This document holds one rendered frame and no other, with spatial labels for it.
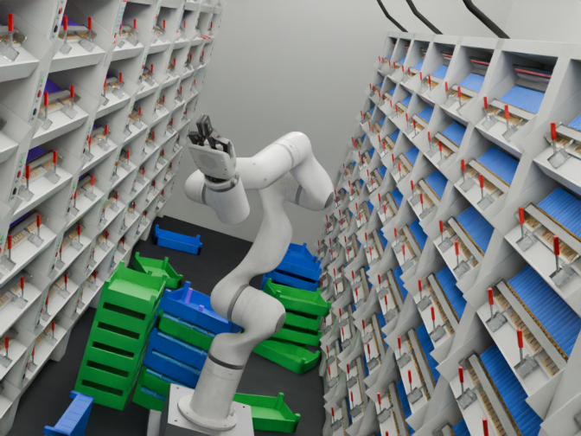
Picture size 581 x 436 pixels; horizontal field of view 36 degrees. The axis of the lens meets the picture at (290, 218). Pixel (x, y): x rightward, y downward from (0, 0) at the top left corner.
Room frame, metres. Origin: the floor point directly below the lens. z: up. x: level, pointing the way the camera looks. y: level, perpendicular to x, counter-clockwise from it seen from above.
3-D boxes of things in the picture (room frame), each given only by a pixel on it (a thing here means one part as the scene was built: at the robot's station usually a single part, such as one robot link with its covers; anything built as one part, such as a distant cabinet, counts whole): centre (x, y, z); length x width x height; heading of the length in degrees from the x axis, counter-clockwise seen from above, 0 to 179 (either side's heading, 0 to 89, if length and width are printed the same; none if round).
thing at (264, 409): (3.46, -0.11, 0.04); 0.30 x 0.20 x 0.08; 117
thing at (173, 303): (3.32, 0.20, 0.44); 0.30 x 0.20 x 0.08; 74
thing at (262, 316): (2.53, 0.02, 0.69); 0.19 x 0.12 x 0.24; 71
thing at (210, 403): (2.54, 0.06, 0.48); 0.19 x 0.19 x 0.18
